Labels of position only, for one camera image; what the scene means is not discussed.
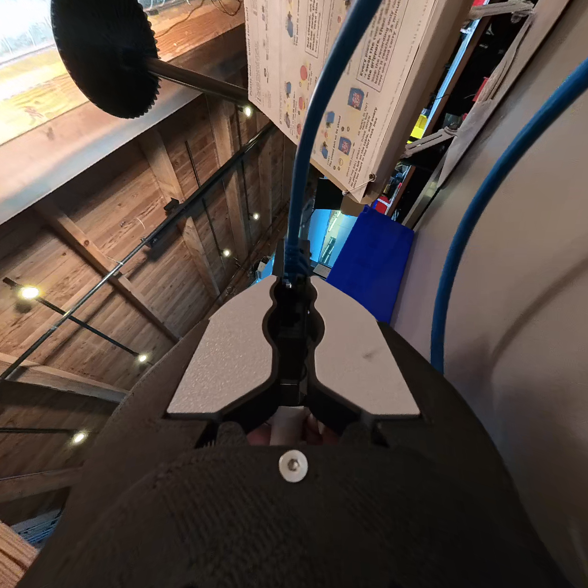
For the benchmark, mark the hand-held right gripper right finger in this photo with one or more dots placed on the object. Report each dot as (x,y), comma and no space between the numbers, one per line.
(363,363)

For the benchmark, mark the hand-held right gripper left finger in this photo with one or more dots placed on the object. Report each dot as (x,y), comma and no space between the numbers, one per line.
(229,363)

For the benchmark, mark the black network switch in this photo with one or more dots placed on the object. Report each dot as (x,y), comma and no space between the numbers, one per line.
(289,321)

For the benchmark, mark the person's left hand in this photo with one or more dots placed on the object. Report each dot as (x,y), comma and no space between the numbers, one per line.
(317,429)

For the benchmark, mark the blue plastic bin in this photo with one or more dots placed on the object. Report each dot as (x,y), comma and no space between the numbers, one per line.
(372,266)

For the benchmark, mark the printed instruction poster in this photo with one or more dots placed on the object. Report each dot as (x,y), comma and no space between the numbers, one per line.
(285,69)

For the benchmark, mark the black round ribbed lamp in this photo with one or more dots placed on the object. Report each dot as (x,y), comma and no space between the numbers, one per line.
(105,55)

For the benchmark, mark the black ceiling light rail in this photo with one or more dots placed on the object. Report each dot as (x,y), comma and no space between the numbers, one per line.
(87,324)
(138,246)

